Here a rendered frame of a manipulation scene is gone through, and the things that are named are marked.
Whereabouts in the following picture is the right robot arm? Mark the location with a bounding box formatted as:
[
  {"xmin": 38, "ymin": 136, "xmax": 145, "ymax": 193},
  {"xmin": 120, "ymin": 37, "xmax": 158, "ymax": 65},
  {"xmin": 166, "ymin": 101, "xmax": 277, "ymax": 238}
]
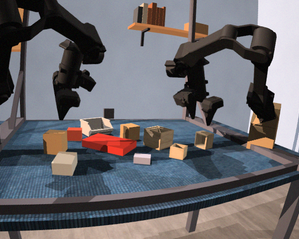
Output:
[{"xmin": 0, "ymin": 0, "xmax": 106, "ymax": 105}]

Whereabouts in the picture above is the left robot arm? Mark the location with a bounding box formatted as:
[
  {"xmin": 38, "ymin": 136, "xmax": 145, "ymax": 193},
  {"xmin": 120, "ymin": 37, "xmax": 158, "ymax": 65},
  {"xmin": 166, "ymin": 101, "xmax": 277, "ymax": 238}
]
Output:
[{"xmin": 165, "ymin": 24, "xmax": 277, "ymax": 123}]

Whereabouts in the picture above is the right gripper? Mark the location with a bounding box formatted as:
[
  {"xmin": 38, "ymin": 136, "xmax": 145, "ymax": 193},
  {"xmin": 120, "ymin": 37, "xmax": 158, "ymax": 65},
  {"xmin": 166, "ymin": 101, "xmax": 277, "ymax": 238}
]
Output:
[{"xmin": 52, "ymin": 63, "xmax": 81, "ymax": 120}]

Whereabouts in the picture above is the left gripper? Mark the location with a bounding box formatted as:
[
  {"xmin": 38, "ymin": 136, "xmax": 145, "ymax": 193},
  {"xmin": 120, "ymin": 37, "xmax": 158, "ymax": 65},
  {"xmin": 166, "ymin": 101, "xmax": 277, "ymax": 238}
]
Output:
[{"xmin": 185, "ymin": 78, "xmax": 224, "ymax": 126}]

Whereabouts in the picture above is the pale pink rectangular block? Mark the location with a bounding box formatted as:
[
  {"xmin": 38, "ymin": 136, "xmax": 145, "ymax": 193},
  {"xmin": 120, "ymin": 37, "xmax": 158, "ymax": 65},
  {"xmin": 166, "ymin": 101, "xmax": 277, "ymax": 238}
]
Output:
[{"xmin": 134, "ymin": 153, "xmax": 151, "ymax": 165}]

